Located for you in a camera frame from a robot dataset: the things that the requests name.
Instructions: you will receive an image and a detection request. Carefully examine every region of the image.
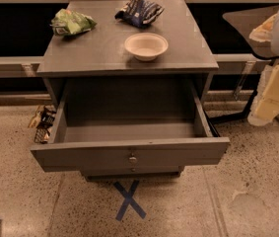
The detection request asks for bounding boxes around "dark blue chip bag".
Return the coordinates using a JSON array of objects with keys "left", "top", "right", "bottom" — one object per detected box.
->
[{"left": 114, "top": 0, "right": 165, "bottom": 29}]

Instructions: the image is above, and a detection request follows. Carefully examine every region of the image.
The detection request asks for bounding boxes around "blue tape cross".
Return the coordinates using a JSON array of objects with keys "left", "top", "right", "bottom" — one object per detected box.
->
[{"left": 113, "top": 180, "right": 146, "bottom": 221}]

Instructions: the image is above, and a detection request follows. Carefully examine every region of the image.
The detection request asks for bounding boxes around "green chip bag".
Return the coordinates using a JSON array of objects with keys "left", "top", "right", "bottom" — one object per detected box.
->
[{"left": 50, "top": 9, "right": 97, "bottom": 37}]

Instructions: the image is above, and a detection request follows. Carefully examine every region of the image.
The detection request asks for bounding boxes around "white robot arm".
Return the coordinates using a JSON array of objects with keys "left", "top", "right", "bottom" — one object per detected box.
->
[{"left": 247, "top": 11, "right": 279, "bottom": 126}]

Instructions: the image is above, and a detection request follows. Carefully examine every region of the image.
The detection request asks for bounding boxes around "wire basket with snacks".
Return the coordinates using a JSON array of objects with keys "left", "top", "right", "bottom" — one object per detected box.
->
[{"left": 29, "top": 106, "right": 56, "bottom": 144}]

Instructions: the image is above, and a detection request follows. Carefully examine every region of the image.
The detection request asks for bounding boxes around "white paper bowl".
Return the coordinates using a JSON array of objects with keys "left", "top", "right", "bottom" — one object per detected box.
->
[{"left": 124, "top": 33, "right": 169, "bottom": 61}]

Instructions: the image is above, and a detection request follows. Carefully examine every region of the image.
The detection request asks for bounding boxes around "grey drawer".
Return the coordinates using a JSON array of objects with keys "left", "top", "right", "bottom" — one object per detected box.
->
[
  {"left": 31, "top": 77, "right": 230, "bottom": 172},
  {"left": 81, "top": 166, "right": 184, "bottom": 179}
]

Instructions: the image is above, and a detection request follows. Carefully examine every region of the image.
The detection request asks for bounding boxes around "grey bottom drawer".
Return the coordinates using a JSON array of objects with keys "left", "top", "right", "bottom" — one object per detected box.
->
[{"left": 81, "top": 166, "right": 184, "bottom": 179}]

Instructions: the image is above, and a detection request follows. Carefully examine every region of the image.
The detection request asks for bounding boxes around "grey top drawer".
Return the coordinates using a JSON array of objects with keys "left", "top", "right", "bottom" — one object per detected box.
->
[{"left": 31, "top": 77, "right": 230, "bottom": 172}]

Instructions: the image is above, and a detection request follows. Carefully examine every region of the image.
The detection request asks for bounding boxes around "grey wooden drawer cabinet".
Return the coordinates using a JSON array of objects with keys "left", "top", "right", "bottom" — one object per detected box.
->
[{"left": 35, "top": 0, "right": 220, "bottom": 182}]

